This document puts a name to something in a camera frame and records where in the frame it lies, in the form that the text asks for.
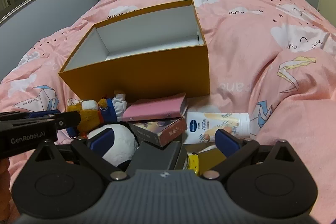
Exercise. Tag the pink printed blanket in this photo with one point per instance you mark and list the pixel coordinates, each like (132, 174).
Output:
(275, 69)

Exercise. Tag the black and white plush ball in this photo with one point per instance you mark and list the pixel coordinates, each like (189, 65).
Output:
(120, 140)

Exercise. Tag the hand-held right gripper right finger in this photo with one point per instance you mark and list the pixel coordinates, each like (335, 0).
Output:
(227, 142)

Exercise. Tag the small yellow toy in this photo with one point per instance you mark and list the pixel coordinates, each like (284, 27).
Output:
(193, 164)

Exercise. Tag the orange cardboard box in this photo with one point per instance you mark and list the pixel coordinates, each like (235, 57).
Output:
(157, 74)

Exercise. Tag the gold box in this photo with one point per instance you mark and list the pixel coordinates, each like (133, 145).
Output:
(211, 161)

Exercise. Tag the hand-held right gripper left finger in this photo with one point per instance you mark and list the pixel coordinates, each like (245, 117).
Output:
(101, 141)

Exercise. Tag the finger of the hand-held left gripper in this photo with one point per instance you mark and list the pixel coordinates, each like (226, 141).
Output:
(67, 119)
(39, 114)

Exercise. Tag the person's left hand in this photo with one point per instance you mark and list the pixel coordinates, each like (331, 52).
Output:
(4, 179)

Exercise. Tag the red-brown small box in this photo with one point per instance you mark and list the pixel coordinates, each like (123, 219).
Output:
(168, 133)

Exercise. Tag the pink wallet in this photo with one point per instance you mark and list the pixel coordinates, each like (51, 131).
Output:
(152, 108)

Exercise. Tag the brown plush toy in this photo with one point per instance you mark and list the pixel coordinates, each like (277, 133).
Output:
(86, 113)

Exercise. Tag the blue and white plush doll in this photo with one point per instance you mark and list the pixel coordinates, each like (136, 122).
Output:
(111, 108)

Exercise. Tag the white lotion bottle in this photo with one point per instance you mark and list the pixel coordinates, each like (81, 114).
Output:
(210, 125)

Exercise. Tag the dark grey box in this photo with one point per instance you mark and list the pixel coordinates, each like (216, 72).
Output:
(155, 155)

